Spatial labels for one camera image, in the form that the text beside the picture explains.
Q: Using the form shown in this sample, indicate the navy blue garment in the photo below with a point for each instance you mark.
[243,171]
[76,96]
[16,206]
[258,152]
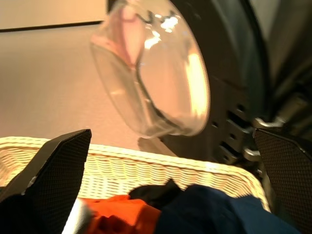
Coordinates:
[219,212]

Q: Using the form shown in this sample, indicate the orange garment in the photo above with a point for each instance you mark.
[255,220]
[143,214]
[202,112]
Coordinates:
[122,217]

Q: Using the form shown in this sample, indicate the black garment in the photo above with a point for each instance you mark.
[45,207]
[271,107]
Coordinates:
[158,191]

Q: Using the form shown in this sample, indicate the pale woven basket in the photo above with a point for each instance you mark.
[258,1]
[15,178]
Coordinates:
[146,168]

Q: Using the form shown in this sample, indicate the grey washing machine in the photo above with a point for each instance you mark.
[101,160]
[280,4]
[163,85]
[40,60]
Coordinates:
[287,48]

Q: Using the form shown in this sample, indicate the round glass washing machine door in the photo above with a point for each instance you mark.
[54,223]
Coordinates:
[170,73]

